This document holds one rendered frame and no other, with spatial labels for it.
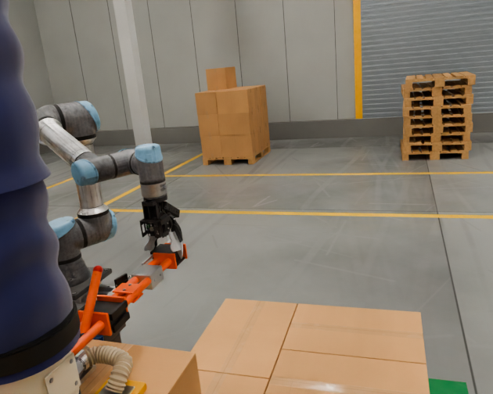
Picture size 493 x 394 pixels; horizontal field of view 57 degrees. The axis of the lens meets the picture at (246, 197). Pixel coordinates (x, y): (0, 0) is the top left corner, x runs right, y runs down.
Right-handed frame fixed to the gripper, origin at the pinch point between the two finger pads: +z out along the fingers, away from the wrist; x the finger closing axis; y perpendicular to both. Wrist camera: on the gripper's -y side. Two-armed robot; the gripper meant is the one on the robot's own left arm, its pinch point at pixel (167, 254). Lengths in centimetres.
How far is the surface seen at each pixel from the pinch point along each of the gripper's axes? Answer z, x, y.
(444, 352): 121, 95, -138
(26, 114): -50, 12, 58
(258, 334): 66, 7, -58
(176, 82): -32, -448, -933
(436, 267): 121, 99, -256
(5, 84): -55, 12, 60
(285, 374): 66, 26, -33
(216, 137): 66, -248, -661
